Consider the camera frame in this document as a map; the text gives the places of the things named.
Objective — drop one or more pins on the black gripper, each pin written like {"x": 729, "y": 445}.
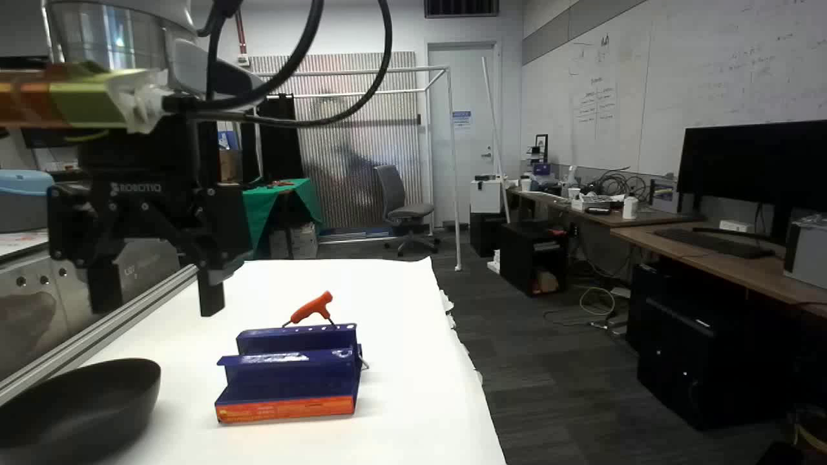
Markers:
{"x": 146, "y": 189}

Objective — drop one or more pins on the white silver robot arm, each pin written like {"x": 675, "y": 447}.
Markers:
{"x": 113, "y": 34}

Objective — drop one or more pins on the black bowl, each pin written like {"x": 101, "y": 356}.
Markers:
{"x": 74, "y": 415}

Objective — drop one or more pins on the green cloth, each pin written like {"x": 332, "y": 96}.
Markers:
{"x": 281, "y": 202}

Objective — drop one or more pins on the blue tool holder rack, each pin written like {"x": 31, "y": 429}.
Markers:
{"x": 287, "y": 375}

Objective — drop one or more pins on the grey blue plastic container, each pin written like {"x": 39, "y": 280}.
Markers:
{"x": 24, "y": 201}

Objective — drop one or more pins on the translucent mesh partition panel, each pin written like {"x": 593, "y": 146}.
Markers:
{"x": 363, "y": 165}

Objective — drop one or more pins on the grey office chair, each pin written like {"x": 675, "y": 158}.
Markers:
{"x": 405, "y": 210}

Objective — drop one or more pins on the white door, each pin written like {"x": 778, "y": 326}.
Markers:
{"x": 467, "y": 165}

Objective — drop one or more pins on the white box device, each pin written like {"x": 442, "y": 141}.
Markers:
{"x": 486, "y": 197}

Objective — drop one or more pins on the blue door sign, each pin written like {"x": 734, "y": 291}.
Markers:
{"x": 460, "y": 118}

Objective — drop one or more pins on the black cabinet under desk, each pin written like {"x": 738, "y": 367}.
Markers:
{"x": 534, "y": 259}

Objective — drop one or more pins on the ceiling air vent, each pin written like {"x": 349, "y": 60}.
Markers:
{"x": 460, "y": 6}

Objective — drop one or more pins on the white cup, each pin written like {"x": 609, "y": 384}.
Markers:
{"x": 628, "y": 207}

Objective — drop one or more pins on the black keyboard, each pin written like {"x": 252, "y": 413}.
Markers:
{"x": 714, "y": 242}

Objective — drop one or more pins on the wooden desk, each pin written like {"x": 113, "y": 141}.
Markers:
{"x": 739, "y": 269}

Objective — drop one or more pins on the black computer monitor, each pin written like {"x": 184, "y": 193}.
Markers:
{"x": 750, "y": 170}

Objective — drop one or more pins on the white desktop machine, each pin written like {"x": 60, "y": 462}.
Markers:
{"x": 808, "y": 255}

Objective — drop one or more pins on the aluminium frame rail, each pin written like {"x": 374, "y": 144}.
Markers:
{"x": 104, "y": 331}

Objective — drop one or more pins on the yellow green wrist camera mount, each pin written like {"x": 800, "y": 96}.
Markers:
{"x": 82, "y": 100}

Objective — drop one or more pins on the white pipe frame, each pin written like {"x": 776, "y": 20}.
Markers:
{"x": 451, "y": 165}

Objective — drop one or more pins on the black wall device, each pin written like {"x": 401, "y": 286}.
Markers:
{"x": 542, "y": 148}

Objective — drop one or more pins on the wall whiteboard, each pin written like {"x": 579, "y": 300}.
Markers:
{"x": 688, "y": 78}

